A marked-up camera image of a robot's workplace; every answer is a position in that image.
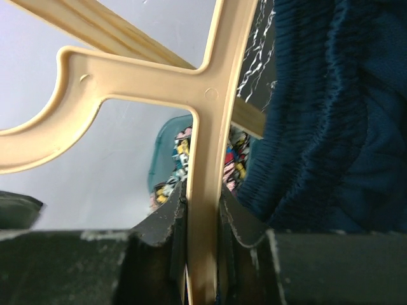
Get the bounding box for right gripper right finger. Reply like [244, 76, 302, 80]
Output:
[219, 187, 406, 304]

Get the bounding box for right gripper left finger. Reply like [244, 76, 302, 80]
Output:
[1, 182, 188, 304]

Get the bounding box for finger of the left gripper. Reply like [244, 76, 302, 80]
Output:
[1, 191, 43, 229]

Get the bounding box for colourful comic print shorts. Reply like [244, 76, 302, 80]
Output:
[152, 125, 251, 207]

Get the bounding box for navy blue shorts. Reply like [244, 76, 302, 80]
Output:
[238, 1, 406, 233]

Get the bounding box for beige hanger of navy shorts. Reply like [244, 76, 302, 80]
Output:
[1, 4, 250, 304]

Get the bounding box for blue transparent plastic bin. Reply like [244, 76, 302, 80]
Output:
[148, 115, 193, 211]

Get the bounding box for wooden clothes rack frame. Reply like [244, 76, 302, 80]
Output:
[9, 1, 265, 139]

